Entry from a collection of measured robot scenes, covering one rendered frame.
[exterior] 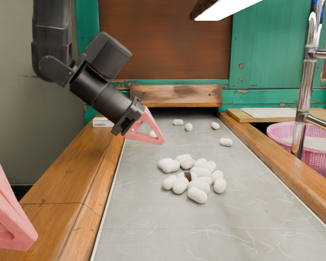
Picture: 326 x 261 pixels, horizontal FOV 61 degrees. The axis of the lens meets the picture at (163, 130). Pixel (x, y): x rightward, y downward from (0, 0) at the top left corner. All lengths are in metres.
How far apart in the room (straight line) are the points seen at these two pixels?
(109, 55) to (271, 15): 0.65
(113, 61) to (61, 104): 1.34
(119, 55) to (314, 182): 0.38
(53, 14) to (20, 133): 1.51
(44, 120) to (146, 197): 1.49
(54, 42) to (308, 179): 0.47
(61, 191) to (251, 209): 0.28
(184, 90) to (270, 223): 0.58
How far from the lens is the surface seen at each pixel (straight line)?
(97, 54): 0.52
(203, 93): 0.91
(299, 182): 0.50
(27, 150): 1.99
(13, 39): 1.89
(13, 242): 0.25
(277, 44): 1.03
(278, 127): 0.84
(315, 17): 0.60
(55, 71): 0.51
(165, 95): 0.89
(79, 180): 0.47
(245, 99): 1.00
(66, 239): 0.35
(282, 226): 0.42
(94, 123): 0.78
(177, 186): 0.45
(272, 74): 1.03
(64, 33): 0.50
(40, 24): 0.51
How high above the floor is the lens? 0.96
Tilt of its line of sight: 16 degrees down
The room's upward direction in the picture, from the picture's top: straight up
